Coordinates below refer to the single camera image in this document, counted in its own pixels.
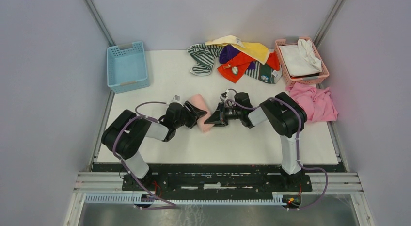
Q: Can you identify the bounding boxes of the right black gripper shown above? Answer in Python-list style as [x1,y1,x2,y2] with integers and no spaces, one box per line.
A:
[205,103,242,128]

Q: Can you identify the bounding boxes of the orange towel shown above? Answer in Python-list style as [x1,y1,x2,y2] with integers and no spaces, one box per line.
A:
[217,52,280,83]

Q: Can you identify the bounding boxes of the yellow towel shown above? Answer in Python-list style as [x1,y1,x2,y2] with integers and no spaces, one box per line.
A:
[205,35,270,65]

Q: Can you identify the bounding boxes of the white cable duct rail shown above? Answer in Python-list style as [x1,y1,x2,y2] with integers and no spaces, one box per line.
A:
[84,193,286,206]

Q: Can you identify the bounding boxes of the green white striped towel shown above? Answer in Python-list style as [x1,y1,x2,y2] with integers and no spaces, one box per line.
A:
[187,44,223,76]

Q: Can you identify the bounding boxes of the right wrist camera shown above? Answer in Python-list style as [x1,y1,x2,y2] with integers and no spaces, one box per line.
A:
[220,92,229,102]

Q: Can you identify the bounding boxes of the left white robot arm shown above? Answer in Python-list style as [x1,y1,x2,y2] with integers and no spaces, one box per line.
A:
[101,101,207,191]

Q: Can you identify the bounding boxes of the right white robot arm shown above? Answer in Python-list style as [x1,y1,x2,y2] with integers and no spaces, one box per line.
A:
[204,89,307,191]

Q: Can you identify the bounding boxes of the dark green striped towel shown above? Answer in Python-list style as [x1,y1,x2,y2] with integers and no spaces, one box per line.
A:
[245,62,282,84]

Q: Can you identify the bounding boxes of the purple towel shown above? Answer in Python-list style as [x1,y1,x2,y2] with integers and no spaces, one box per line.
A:
[219,45,256,70]

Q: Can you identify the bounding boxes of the pink plastic basket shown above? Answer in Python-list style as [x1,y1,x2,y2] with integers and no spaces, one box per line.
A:
[275,37,329,86]

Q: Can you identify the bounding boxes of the bright pink cloth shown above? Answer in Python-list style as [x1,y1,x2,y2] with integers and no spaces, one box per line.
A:
[285,83,338,123]

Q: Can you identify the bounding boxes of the blue plastic basket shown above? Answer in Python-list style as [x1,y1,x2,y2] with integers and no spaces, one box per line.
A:
[106,41,150,94]

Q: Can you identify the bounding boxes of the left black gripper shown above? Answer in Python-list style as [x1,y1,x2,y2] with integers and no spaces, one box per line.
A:
[174,101,207,129]

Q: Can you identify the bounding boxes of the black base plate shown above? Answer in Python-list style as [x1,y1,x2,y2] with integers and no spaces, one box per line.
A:
[91,163,348,201]

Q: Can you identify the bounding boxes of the white cloth in basket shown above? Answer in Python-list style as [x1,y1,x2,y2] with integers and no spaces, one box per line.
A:
[279,39,322,77]

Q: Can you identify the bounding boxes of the light pink towel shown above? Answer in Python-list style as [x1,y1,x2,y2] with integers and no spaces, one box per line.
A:
[188,94,214,133]

